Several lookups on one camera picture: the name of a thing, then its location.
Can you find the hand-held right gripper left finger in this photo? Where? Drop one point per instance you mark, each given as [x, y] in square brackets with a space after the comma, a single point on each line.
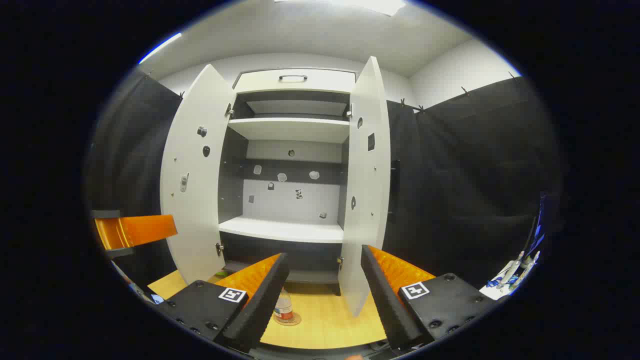
[260, 305]

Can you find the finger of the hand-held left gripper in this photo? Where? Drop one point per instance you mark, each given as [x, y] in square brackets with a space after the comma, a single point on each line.
[140, 230]

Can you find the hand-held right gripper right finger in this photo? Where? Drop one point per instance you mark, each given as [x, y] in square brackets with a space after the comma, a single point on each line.
[387, 300]

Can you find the clear plastic bottle red label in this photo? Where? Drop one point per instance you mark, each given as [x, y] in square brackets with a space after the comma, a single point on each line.
[283, 310]

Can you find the round cork coaster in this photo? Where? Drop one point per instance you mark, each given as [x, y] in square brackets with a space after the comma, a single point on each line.
[297, 320]

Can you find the white cabinet left door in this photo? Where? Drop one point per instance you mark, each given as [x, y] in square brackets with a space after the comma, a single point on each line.
[195, 225]

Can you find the white cabinet door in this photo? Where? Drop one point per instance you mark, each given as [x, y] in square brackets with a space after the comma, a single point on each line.
[195, 225]
[367, 225]

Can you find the white cabinet right door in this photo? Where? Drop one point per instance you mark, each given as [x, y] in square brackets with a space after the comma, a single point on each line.
[367, 225]

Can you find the white and grey cabinet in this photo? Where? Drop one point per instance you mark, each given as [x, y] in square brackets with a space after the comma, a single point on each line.
[285, 230]

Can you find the white and blue clutter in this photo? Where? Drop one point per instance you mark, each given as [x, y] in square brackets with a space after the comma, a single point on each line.
[500, 287]

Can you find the black backdrop cloth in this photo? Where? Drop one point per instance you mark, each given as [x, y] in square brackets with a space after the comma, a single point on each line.
[475, 175]

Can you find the ceiling light panel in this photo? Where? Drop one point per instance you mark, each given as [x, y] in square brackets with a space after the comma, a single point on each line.
[350, 4]

